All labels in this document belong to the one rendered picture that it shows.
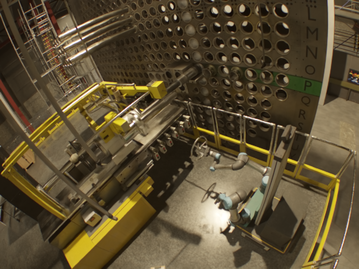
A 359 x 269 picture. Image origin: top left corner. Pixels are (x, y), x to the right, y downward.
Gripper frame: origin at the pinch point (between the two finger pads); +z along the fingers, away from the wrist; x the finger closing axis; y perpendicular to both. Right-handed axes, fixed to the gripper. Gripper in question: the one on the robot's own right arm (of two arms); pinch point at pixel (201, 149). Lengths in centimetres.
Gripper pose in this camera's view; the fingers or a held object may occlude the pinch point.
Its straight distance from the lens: 250.0
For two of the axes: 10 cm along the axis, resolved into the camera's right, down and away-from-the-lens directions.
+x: 4.4, -8.9, 1.2
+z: -7.4, -2.8, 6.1
